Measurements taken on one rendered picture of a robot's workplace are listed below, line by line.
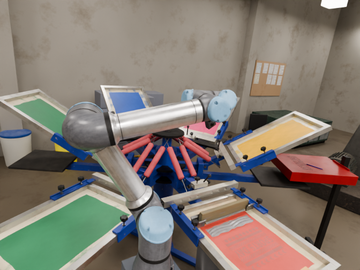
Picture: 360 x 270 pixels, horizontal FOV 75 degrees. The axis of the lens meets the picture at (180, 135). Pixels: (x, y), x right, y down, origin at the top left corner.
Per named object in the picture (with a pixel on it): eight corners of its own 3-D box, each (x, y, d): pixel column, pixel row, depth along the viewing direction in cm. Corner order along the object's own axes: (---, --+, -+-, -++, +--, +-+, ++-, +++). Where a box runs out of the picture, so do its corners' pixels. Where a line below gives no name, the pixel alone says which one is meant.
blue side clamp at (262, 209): (266, 218, 164) (268, 210, 162) (261, 220, 161) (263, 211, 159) (236, 196, 188) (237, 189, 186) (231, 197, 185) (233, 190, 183)
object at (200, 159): (223, 181, 214) (225, 169, 210) (143, 200, 173) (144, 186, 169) (178, 149, 279) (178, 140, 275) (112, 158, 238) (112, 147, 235)
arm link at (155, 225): (140, 264, 76) (142, 230, 71) (134, 235, 88) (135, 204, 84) (175, 257, 80) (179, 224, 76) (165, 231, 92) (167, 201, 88)
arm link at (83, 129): (50, 124, 55) (233, 89, 68) (57, 113, 64) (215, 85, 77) (64, 167, 59) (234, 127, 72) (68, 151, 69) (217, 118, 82)
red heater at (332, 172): (323, 165, 254) (327, 155, 250) (355, 187, 210) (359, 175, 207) (269, 161, 251) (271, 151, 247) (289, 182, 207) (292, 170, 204)
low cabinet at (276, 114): (280, 128, 826) (285, 109, 806) (327, 143, 701) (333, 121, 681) (247, 132, 734) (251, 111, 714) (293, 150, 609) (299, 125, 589)
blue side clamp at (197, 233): (203, 244, 135) (204, 234, 133) (196, 247, 133) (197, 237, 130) (177, 214, 159) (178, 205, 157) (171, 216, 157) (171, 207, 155)
